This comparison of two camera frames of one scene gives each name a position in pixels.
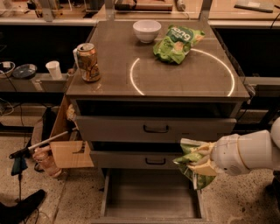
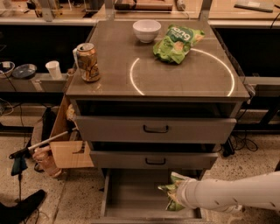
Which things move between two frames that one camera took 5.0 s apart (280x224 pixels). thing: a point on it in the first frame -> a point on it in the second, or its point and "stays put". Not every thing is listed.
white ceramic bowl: [146, 30] stays put
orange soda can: [88, 62] stays put
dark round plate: [25, 71] stays put
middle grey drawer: [134, 159] stays put
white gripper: [226, 154] -> [186, 192]
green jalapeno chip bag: [199, 179] -> [173, 203]
